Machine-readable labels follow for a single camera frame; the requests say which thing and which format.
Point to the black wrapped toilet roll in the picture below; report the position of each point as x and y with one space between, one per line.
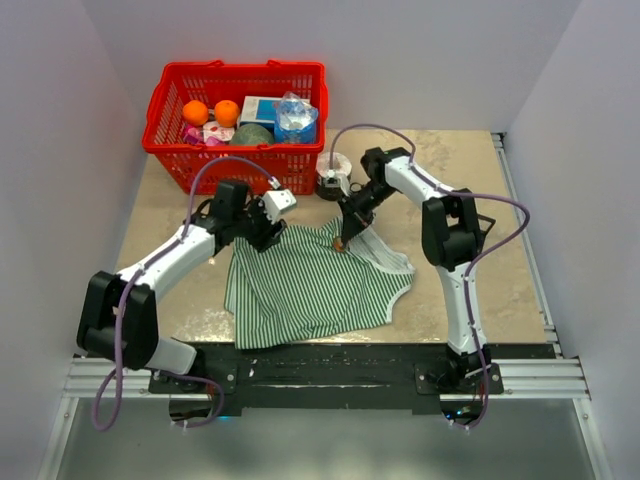
326 162

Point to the pink white snack packet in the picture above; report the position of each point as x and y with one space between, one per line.
210 134

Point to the small black square frame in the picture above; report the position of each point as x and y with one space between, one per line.
486 223

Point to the red plastic shopping basket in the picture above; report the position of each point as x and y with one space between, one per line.
201 168

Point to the right orange fruit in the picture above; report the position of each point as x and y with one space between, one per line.
226 113

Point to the orange fruit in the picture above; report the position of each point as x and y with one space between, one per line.
226 113
195 113

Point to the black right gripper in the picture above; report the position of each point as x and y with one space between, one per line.
354 219

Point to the green white striped garment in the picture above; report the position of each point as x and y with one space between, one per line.
303 288

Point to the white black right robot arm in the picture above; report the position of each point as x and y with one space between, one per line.
451 240

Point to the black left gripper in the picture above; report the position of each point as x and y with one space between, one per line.
271 231

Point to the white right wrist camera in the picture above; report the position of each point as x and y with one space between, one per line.
336 184

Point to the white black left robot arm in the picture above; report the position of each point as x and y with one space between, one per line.
119 319

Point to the white blue carton box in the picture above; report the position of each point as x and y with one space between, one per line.
259 110

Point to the blue wrapped tissue pack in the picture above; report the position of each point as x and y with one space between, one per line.
295 120

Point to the green melon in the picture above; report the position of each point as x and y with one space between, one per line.
251 134

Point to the left orange fruit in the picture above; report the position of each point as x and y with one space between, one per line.
195 113

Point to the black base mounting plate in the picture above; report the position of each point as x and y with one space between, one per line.
342 377

